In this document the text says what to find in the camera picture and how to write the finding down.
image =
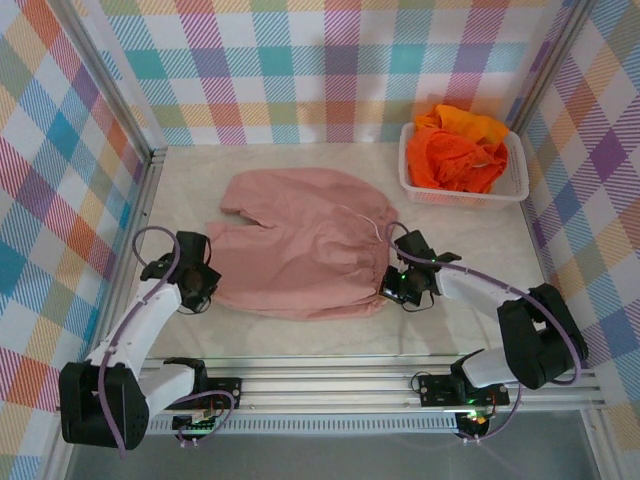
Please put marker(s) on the pink shorts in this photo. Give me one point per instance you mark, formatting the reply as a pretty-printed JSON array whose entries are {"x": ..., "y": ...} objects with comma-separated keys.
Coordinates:
[{"x": 300, "y": 240}]

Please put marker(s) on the red-orange shorts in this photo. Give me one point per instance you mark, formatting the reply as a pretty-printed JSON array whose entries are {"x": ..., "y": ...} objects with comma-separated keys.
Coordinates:
[{"x": 450, "y": 160}]

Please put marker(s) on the yellow-orange shorts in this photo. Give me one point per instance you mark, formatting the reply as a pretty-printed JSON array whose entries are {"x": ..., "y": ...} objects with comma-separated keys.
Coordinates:
[{"x": 465, "y": 120}]

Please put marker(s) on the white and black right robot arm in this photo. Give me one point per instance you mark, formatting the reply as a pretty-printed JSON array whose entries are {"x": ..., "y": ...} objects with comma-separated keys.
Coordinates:
[{"x": 540, "y": 345}]

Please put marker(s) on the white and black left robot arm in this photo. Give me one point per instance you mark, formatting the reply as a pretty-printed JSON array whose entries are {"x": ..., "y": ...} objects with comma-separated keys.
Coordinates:
[{"x": 80, "y": 400}]

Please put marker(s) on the left controller board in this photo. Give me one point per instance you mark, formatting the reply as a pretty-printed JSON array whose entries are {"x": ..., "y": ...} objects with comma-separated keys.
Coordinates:
[{"x": 192, "y": 425}]

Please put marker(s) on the controller board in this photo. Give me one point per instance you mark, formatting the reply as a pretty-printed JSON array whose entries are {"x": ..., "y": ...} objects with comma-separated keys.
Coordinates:
[
  {"x": 475, "y": 422},
  {"x": 192, "y": 425}
]

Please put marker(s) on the right controller board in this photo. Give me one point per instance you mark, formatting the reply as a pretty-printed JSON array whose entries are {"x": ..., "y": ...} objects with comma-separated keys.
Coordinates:
[{"x": 475, "y": 422}]

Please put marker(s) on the white plastic basket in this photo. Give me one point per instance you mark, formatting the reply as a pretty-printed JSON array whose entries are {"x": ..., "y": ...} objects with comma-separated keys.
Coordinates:
[{"x": 517, "y": 170}]

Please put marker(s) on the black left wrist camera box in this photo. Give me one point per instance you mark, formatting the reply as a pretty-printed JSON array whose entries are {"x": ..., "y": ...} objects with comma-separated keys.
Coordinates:
[{"x": 192, "y": 245}]

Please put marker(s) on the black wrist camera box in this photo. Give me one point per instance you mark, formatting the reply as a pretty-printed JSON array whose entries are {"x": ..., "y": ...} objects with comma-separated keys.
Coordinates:
[
  {"x": 415, "y": 245},
  {"x": 192, "y": 245}
]

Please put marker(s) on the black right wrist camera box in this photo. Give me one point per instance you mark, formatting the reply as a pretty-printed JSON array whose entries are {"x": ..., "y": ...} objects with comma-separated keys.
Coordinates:
[{"x": 415, "y": 245}]

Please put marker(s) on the aluminium table side rail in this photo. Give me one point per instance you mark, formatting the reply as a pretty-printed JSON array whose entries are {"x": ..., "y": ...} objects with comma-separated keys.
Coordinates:
[{"x": 142, "y": 200}]

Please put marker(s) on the aluminium mounting rail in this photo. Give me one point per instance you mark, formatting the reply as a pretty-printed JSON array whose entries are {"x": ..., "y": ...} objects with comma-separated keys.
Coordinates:
[{"x": 325, "y": 385}]

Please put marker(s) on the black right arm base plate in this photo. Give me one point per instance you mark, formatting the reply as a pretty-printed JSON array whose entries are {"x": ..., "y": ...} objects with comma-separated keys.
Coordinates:
[{"x": 435, "y": 392}]

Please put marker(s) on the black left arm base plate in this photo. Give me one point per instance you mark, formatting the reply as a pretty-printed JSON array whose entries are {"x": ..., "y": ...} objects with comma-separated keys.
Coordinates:
[{"x": 227, "y": 387}]

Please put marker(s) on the aluminium frame post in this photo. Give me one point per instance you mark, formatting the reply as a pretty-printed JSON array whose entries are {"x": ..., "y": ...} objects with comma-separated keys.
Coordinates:
[
  {"x": 557, "y": 50},
  {"x": 99, "y": 50}
]

